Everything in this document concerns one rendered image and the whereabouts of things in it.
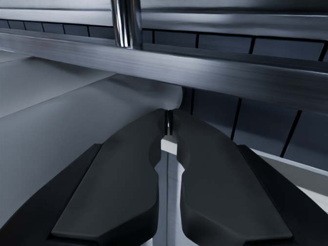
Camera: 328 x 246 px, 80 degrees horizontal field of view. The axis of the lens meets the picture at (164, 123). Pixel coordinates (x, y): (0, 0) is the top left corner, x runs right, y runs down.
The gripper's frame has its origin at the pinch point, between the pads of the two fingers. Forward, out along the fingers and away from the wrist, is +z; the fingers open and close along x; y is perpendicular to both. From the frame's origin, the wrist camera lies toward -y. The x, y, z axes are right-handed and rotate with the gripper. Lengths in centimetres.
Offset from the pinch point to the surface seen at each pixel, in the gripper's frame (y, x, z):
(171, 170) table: 16.4, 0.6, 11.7
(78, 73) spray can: -0.9, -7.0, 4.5
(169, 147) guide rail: 4.4, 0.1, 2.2
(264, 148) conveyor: 4.2, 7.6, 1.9
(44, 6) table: -5.3, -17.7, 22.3
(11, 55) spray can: -0.6, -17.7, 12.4
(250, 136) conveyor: 3.5, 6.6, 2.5
